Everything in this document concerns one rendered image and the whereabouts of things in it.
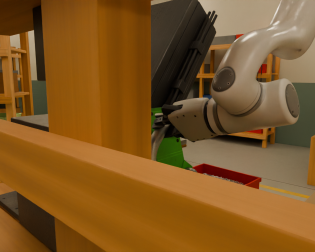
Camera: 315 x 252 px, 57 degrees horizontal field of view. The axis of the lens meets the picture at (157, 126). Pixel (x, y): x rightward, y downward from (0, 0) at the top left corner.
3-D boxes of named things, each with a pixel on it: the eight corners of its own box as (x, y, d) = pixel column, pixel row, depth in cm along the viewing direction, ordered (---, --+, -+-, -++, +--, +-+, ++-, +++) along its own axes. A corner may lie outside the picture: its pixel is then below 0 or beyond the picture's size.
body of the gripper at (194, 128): (235, 117, 67) (196, 125, 74) (211, 87, 62) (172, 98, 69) (227, 143, 63) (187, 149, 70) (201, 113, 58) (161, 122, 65)
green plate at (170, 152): (167, 174, 93) (155, 110, 94) (187, 174, 87) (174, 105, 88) (141, 184, 85) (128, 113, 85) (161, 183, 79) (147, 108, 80)
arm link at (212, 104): (242, 113, 65) (231, 115, 67) (222, 86, 61) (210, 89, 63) (234, 143, 61) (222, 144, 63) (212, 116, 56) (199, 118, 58)
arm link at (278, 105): (212, 122, 56) (237, 139, 62) (280, 108, 47) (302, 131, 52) (216, 84, 59) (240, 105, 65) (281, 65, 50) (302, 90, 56)
